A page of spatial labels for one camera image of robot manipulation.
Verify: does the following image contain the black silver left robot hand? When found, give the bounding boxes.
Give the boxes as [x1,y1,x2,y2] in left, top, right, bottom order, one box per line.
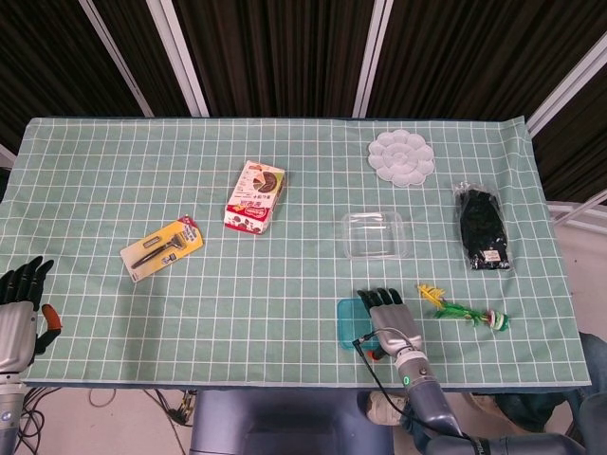
[0,255,63,373]

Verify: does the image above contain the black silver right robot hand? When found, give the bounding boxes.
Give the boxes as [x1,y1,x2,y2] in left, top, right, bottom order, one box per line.
[356,286,424,362]

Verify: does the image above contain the blue plastic lid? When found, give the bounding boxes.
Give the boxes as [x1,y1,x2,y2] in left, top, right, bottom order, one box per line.
[337,298,377,352]

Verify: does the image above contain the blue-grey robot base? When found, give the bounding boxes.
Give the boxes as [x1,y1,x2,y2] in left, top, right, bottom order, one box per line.
[189,389,395,455]

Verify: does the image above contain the clear plastic container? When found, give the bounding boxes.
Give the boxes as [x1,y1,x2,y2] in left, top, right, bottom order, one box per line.
[340,210,409,261]

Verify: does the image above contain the red white cookie box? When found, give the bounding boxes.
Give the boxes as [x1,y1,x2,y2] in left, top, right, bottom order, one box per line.
[223,159,287,235]

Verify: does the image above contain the yellow green feather toy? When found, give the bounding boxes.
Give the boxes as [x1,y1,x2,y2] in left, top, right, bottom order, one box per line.
[416,282,511,332]

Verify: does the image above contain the green white grid tablecloth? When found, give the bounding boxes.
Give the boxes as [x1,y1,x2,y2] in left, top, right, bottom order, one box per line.
[0,117,594,388]

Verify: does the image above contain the black gloves in plastic bag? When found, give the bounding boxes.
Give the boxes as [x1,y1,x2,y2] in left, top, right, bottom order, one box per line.
[452,181,513,272]

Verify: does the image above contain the yellow carded razor pack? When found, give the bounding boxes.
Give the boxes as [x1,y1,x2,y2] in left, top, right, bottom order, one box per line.
[120,215,205,284]

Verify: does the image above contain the blue jeans leg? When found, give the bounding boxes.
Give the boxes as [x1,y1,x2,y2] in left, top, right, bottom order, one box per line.
[492,331,607,433]

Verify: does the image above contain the white flower-shaped paint palette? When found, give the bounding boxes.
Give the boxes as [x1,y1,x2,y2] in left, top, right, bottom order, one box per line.
[367,128,436,190]

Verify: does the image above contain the white metal rack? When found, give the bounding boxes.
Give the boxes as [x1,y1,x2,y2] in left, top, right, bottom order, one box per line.
[547,189,607,234]

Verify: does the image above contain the dark pleated curtain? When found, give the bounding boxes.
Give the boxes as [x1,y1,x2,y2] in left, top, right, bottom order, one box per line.
[0,0,607,205]

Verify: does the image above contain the black floor cables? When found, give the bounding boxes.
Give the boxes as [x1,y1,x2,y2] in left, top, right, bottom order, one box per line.
[18,387,196,455]

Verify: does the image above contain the white metal frame post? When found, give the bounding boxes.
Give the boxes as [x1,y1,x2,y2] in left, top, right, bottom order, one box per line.
[145,0,211,118]
[525,32,607,138]
[351,0,395,118]
[78,0,156,118]

